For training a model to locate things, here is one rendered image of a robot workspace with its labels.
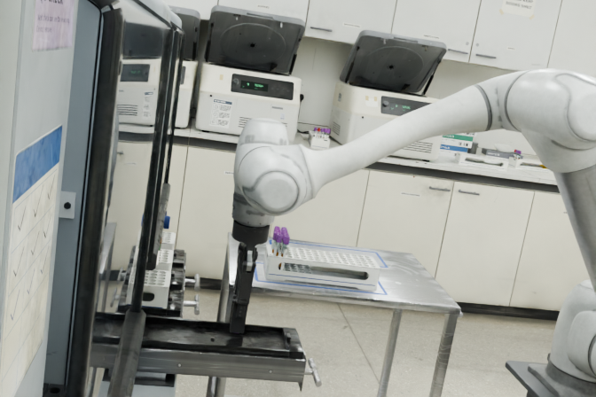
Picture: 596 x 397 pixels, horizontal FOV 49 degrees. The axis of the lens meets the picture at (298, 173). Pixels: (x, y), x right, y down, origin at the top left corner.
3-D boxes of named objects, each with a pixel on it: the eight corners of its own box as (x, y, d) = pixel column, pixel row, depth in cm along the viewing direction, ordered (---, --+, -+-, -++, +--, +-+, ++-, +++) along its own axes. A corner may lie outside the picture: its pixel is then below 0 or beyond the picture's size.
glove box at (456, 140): (436, 143, 415) (438, 131, 414) (430, 140, 428) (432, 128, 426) (471, 148, 419) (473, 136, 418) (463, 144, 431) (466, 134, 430)
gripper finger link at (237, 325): (247, 300, 135) (248, 302, 135) (243, 331, 137) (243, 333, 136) (233, 299, 135) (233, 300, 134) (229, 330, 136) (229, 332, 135)
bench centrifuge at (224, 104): (194, 131, 351) (211, 1, 339) (194, 118, 411) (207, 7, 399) (295, 144, 361) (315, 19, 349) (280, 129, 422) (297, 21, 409)
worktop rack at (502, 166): (458, 164, 389) (460, 154, 388) (454, 161, 399) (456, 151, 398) (506, 171, 390) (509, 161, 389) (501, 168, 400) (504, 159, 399)
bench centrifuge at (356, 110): (346, 151, 366) (366, 27, 354) (325, 136, 426) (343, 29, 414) (439, 164, 376) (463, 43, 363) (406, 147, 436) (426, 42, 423)
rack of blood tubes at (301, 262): (264, 278, 167) (268, 255, 166) (262, 265, 177) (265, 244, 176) (377, 291, 171) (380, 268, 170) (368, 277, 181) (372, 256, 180)
